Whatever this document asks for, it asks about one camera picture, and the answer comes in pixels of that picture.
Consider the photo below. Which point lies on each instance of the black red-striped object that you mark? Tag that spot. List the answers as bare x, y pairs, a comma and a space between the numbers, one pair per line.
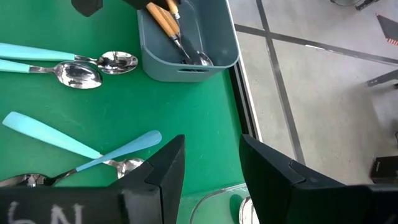
390, 29

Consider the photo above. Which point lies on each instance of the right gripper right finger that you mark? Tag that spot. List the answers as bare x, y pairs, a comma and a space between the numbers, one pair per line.
311, 205

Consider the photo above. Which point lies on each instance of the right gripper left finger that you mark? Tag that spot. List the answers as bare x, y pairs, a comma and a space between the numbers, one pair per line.
93, 205

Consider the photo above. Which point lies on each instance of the grey-blue plastic bin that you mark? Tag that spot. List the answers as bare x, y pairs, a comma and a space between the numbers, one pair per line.
161, 68

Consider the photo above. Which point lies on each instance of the black box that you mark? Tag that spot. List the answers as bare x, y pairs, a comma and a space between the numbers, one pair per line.
385, 169

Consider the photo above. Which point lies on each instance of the grey bar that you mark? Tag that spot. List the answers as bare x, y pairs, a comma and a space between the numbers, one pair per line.
382, 79

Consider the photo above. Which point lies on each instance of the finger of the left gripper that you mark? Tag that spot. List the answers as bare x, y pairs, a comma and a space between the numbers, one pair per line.
143, 3

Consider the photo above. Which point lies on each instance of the clear plastic bin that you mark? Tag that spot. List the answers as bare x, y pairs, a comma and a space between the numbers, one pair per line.
214, 211

